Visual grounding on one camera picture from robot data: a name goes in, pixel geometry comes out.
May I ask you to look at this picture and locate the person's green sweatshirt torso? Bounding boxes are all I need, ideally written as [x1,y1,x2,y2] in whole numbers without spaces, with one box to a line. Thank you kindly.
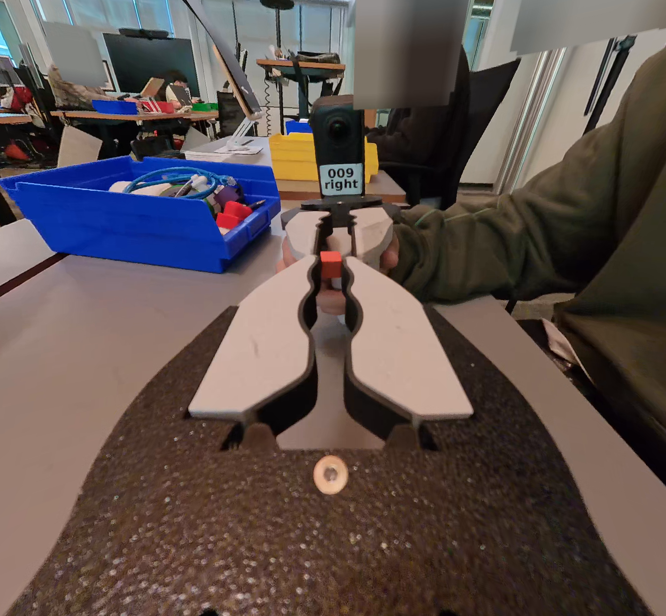
[554,122,666,484]

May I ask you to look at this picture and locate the red block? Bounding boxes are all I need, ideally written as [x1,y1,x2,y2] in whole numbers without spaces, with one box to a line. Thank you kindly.
[216,201,256,230]

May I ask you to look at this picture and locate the person's right forearm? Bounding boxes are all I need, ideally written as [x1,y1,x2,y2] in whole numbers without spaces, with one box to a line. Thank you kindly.
[389,46,666,307]

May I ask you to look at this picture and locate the blue bin with items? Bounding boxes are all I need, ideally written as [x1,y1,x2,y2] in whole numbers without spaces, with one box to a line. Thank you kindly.
[0,155,282,275]

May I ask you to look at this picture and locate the black wall screen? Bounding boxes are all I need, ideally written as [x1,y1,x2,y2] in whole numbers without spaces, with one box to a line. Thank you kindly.
[102,32,202,97]

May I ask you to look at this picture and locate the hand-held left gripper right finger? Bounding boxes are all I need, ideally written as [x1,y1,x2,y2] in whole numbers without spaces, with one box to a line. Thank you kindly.
[343,256,474,421]

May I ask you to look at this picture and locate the black office chair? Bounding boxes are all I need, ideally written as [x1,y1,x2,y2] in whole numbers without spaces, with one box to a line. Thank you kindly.
[367,57,521,207]

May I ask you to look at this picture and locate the standing desk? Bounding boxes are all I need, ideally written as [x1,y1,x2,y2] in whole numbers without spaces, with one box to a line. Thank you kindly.
[256,51,347,134]

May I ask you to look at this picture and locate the yellow plastic bin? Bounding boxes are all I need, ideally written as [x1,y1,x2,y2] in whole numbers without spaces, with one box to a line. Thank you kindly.
[269,132,379,184]

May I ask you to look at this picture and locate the person's right hand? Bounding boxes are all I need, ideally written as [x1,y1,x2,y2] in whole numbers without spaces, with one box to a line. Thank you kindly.
[276,233,401,316]

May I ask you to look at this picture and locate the blue cable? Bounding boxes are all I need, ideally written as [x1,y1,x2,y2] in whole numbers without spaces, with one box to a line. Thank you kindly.
[122,167,231,196]

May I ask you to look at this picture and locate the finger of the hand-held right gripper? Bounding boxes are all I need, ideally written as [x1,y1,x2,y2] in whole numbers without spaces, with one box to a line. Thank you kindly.
[349,208,394,268]
[283,211,330,266]

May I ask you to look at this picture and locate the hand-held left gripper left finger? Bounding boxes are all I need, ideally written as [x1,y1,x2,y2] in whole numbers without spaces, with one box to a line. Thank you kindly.
[188,256,319,421]

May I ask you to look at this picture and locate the dark instruction board on stand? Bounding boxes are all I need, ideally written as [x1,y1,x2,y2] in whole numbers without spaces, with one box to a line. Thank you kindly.
[148,0,264,140]

